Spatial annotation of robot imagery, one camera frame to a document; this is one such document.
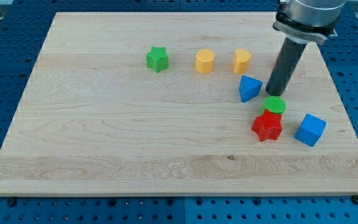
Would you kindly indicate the yellow hexagon block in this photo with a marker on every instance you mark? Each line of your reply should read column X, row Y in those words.
column 204, row 62

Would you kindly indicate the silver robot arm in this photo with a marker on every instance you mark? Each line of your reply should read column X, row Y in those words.
column 305, row 21

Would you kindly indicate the green cylinder block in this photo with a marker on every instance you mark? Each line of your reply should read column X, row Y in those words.
column 274, row 104

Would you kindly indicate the green star block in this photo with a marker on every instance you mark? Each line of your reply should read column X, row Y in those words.
column 157, row 59

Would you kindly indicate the red star block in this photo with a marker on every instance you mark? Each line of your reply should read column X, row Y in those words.
column 268, row 125

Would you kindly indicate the yellow heart block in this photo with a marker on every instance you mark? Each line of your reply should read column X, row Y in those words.
column 241, row 61

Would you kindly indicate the light wooden board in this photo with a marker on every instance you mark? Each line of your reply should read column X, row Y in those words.
column 95, row 121

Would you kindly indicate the blue cube block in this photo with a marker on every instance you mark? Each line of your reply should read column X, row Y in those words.
column 310, row 130

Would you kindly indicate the blue triangle block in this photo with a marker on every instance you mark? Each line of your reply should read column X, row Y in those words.
column 249, row 88

